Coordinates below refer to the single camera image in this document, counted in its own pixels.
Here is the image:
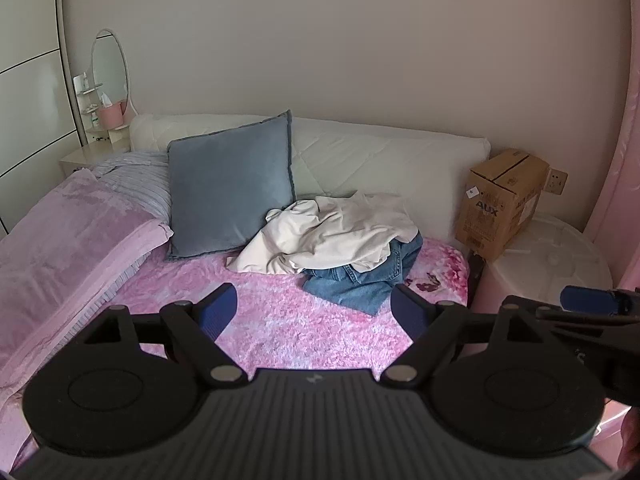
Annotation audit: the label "cream garment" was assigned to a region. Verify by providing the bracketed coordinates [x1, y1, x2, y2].
[225, 191, 420, 276]

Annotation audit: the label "small cosmetics shelf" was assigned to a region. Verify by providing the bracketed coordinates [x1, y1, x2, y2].
[72, 74, 106, 133]

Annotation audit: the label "person's right hand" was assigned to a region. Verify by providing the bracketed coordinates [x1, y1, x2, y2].
[617, 404, 640, 466]

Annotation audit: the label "blue denim jeans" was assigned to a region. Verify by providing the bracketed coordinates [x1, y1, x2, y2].
[302, 232, 425, 317]

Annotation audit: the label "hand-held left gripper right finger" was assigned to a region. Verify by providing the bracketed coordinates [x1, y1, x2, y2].
[381, 285, 566, 387]

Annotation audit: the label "pink curtain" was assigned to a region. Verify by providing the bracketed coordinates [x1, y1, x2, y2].
[582, 0, 640, 291]

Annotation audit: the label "lavender bed pillow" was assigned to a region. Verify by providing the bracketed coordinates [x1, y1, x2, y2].
[91, 152, 173, 226]

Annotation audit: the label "white padded headboard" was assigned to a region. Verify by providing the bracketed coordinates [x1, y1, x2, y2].
[129, 112, 492, 243]

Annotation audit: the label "beige wall socket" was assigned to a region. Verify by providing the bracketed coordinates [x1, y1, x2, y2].
[546, 167, 568, 196]

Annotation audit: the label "grey-blue square cushion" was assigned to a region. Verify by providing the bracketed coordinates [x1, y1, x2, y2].
[165, 109, 297, 261]

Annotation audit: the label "white wardrobe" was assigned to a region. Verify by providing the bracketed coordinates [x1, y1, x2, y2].
[0, 0, 83, 236]

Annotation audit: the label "white round table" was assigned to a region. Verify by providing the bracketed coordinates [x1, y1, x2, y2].
[472, 212, 615, 311]

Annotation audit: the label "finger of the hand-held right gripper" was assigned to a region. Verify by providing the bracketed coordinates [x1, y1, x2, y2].
[536, 306, 640, 333]
[560, 285, 640, 317]

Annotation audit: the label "oval vanity mirror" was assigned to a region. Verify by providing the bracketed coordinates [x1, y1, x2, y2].
[90, 29, 141, 116]

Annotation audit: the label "cream dresser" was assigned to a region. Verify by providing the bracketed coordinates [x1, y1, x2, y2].
[59, 127, 132, 178]

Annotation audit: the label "pink fluffy blanket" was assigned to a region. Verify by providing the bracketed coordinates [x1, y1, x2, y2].
[10, 235, 471, 466]

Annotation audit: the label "pink quilt with striped lining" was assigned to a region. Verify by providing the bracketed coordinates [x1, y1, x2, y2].
[0, 169, 174, 396]

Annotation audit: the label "brown cardboard box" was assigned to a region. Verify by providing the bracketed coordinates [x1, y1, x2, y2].
[454, 148, 551, 263]

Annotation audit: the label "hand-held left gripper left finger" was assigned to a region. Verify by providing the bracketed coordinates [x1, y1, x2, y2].
[62, 283, 250, 387]

